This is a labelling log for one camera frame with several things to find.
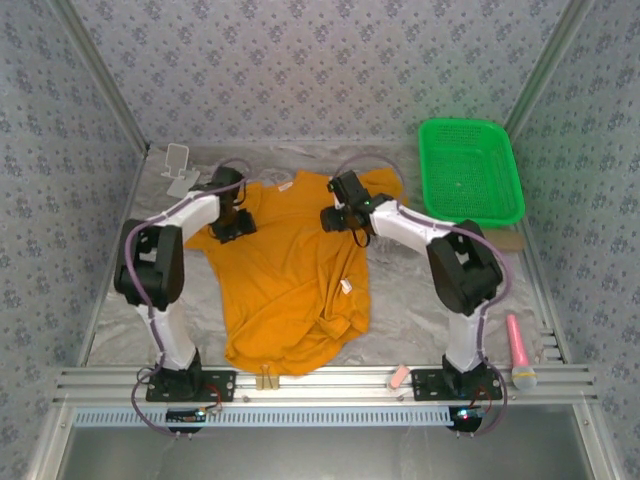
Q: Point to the orange t-shirt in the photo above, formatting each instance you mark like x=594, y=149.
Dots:
x=285, y=280

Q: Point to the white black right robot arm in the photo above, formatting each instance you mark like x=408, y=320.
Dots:
x=405, y=225

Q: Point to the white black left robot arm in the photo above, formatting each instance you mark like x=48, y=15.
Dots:
x=165, y=330

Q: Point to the white phone stand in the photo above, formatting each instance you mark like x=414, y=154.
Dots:
x=181, y=186

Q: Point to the green plastic basket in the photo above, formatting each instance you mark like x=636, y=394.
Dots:
x=470, y=175

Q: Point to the small pink eraser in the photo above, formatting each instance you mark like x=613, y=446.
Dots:
x=398, y=377

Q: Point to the pink toy microphone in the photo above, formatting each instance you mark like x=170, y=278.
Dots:
x=517, y=340

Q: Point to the grey metal panel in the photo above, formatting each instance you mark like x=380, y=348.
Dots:
x=320, y=455

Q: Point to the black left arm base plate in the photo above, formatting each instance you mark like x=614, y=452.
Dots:
x=220, y=385

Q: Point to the aluminium mounting rail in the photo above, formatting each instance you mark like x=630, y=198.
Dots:
x=325, y=382

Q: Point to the aluminium frame post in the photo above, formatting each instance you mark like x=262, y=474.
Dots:
x=546, y=62
x=103, y=75

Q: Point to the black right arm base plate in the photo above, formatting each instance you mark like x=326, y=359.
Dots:
x=425, y=385

